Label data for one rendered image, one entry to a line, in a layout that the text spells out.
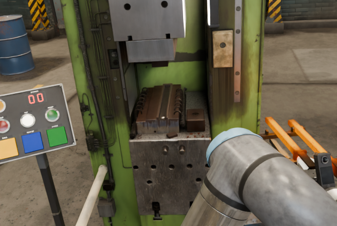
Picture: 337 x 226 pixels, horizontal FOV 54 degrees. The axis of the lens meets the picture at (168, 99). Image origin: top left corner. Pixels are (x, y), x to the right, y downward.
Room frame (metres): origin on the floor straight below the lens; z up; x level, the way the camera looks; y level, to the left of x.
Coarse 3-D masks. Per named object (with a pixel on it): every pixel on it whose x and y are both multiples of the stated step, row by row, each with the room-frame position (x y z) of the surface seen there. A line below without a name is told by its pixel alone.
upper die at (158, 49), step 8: (144, 40) 1.37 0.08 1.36; (152, 40) 1.37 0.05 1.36; (160, 40) 1.36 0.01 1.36; (168, 40) 1.36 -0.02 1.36; (176, 40) 1.59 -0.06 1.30; (128, 48) 1.38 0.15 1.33; (136, 48) 1.37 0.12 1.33; (144, 48) 1.37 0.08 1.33; (152, 48) 1.37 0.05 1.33; (160, 48) 1.36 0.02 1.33; (168, 48) 1.36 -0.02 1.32; (128, 56) 1.38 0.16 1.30; (136, 56) 1.37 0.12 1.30; (144, 56) 1.37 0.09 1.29; (152, 56) 1.37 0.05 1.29; (160, 56) 1.36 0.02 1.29; (168, 56) 1.36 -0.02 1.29
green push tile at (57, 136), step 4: (56, 128) 1.26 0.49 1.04; (60, 128) 1.27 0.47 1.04; (64, 128) 1.27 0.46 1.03; (48, 132) 1.25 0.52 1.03; (52, 132) 1.25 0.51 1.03; (56, 132) 1.25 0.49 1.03; (60, 132) 1.26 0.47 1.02; (64, 132) 1.26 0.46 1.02; (48, 136) 1.24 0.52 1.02; (52, 136) 1.24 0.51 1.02; (56, 136) 1.24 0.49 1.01; (60, 136) 1.25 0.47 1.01; (64, 136) 1.25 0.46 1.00; (52, 140) 1.23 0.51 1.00; (56, 140) 1.23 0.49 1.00; (60, 140) 1.24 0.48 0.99; (64, 140) 1.24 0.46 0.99; (52, 144) 1.22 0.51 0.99; (56, 144) 1.23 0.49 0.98; (60, 144) 1.23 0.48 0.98
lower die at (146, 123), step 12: (168, 84) 1.76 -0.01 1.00; (180, 84) 1.77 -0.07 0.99; (144, 96) 1.67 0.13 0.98; (156, 96) 1.63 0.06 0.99; (168, 96) 1.59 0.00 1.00; (180, 96) 1.63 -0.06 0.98; (144, 108) 1.51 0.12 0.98; (156, 108) 1.48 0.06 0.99; (168, 108) 1.45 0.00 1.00; (144, 120) 1.39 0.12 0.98; (156, 120) 1.37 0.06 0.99; (168, 120) 1.36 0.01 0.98; (144, 132) 1.37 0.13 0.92; (156, 132) 1.37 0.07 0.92; (168, 132) 1.36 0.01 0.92
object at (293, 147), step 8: (272, 120) 1.28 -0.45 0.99; (272, 128) 1.23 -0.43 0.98; (280, 128) 1.20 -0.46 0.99; (280, 136) 1.14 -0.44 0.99; (288, 136) 1.13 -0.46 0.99; (288, 144) 1.07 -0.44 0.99; (296, 144) 1.06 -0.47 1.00; (296, 152) 1.00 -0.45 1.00; (304, 152) 1.00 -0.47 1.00; (304, 160) 0.95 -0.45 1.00; (312, 168) 0.91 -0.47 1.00
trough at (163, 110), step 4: (164, 88) 1.74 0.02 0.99; (168, 88) 1.74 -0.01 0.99; (164, 92) 1.69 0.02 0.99; (168, 92) 1.68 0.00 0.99; (164, 96) 1.63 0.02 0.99; (164, 100) 1.58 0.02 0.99; (164, 104) 1.53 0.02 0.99; (160, 108) 1.48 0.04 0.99; (164, 108) 1.48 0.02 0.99; (160, 112) 1.44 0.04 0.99; (164, 112) 1.44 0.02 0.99; (160, 116) 1.40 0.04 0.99; (164, 116) 1.40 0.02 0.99
